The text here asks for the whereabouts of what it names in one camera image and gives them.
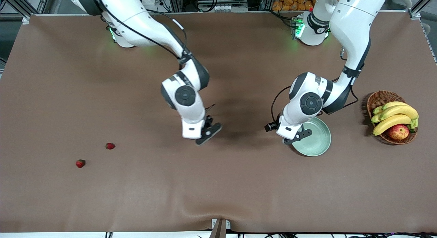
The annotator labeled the pale green plate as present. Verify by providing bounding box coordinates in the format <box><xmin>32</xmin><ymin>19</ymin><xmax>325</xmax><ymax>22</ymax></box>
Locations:
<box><xmin>291</xmin><ymin>117</ymin><xmax>332</xmax><ymax>157</ymax></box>

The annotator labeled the brown table cover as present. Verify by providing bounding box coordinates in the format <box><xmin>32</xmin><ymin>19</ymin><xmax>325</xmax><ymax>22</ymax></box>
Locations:
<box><xmin>0</xmin><ymin>11</ymin><xmax>437</xmax><ymax>234</ymax></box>

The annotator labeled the brown wicker basket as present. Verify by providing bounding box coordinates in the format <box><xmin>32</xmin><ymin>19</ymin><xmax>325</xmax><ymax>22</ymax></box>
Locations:
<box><xmin>367</xmin><ymin>90</ymin><xmax>418</xmax><ymax>145</ymax></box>

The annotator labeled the red apple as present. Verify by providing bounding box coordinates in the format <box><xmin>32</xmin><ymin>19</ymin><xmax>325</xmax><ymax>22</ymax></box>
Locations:
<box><xmin>388</xmin><ymin>124</ymin><xmax>410</xmax><ymax>140</ymax></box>

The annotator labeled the white connector block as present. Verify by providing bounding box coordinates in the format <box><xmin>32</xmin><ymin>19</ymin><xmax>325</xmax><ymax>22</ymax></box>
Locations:
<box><xmin>213</xmin><ymin>5</ymin><xmax>249</xmax><ymax>12</ymax></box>

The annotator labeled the bag of orange fruit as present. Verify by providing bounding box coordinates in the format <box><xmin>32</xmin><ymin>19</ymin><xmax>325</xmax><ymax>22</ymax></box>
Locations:
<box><xmin>272</xmin><ymin>0</ymin><xmax>316</xmax><ymax>12</ymax></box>

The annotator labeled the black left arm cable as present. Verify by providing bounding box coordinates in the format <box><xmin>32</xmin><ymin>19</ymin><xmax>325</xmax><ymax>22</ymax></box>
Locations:
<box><xmin>271</xmin><ymin>47</ymin><xmax>359</xmax><ymax>126</ymax></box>

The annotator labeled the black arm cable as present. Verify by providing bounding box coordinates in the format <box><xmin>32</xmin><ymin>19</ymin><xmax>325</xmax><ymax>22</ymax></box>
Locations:
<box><xmin>97</xmin><ymin>0</ymin><xmax>216</xmax><ymax>113</ymax></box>
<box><xmin>271</xmin><ymin>47</ymin><xmax>359</xmax><ymax>126</ymax></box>

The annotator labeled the metal table bracket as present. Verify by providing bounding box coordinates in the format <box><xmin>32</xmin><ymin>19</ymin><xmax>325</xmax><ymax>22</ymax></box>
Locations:
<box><xmin>209</xmin><ymin>218</ymin><xmax>231</xmax><ymax>238</ymax></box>

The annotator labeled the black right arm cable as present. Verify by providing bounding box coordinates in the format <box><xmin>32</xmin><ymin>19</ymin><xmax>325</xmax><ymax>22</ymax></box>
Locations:
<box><xmin>97</xmin><ymin>0</ymin><xmax>216</xmax><ymax>113</ymax></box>

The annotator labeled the aluminium frame post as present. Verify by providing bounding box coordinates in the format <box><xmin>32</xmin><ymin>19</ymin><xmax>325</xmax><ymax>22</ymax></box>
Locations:
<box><xmin>0</xmin><ymin>0</ymin><xmax>38</xmax><ymax>25</ymax></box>
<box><xmin>408</xmin><ymin>0</ymin><xmax>437</xmax><ymax>20</ymax></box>

